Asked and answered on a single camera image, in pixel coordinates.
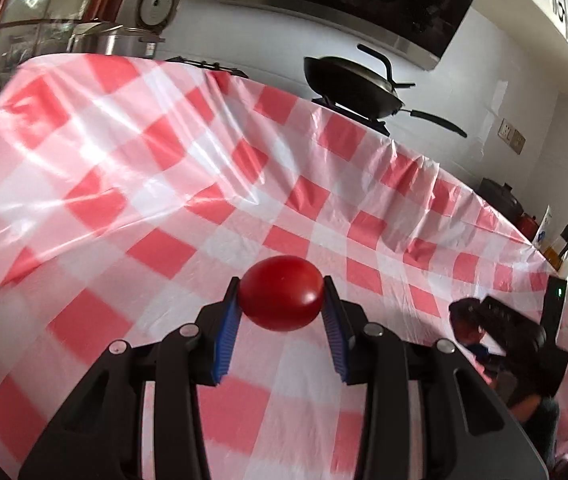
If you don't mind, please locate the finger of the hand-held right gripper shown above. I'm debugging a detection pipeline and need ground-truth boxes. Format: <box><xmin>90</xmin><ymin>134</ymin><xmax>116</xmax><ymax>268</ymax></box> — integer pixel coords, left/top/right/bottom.
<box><xmin>448</xmin><ymin>296</ymin><xmax>539</xmax><ymax>356</ymax></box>
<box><xmin>471</xmin><ymin>342</ymin><xmax>509</xmax><ymax>386</ymax></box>

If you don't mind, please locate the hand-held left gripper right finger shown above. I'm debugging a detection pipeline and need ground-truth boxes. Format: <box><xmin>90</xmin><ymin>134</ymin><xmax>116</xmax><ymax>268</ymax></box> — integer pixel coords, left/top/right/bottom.
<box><xmin>321</xmin><ymin>275</ymin><xmax>550</xmax><ymax>480</ymax></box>

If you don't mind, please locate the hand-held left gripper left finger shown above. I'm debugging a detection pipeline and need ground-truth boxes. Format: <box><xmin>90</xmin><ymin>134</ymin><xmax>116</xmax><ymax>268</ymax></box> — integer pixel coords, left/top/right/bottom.
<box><xmin>18</xmin><ymin>276</ymin><xmax>242</xmax><ymax>480</ymax></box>

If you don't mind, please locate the red tomato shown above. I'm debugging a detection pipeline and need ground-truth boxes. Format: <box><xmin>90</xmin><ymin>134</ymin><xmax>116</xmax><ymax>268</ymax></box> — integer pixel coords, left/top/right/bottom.
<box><xmin>239</xmin><ymin>255</ymin><xmax>325</xmax><ymax>332</ymax></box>

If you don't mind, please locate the person's right hand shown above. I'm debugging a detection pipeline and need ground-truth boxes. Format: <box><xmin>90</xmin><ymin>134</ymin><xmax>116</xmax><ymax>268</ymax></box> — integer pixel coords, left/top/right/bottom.
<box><xmin>506</xmin><ymin>392</ymin><xmax>544</xmax><ymax>423</ymax></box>

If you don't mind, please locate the red jar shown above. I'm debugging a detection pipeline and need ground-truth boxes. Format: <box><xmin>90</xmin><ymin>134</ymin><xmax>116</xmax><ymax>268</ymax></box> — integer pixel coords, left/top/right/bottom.
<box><xmin>518</xmin><ymin>212</ymin><xmax>539</xmax><ymax>241</ymax></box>

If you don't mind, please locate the white bottle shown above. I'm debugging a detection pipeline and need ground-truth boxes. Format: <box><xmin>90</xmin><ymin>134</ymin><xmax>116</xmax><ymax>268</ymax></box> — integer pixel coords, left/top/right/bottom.
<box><xmin>536</xmin><ymin>205</ymin><xmax>553</xmax><ymax>251</ymax></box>

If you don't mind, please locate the dark clay pot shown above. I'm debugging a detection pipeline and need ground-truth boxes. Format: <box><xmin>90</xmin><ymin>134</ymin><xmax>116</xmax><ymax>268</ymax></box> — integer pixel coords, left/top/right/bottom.
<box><xmin>478</xmin><ymin>177</ymin><xmax>524</xmax><ymax>223</ymax></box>

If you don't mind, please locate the red white checkered tablecloth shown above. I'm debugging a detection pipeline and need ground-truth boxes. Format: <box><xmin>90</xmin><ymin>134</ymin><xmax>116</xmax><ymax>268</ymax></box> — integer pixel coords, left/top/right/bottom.
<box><xmin>0</xmin><ymin>52</ymin><xmax>568</xmax><ymax>480</ymax></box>

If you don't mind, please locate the black wok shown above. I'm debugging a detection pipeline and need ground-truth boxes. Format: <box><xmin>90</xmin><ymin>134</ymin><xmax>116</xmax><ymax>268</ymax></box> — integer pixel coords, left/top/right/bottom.
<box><xmin>304</xmin><ymin>44</ymin><xmax>468</xmax><ymax>139</ymax></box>

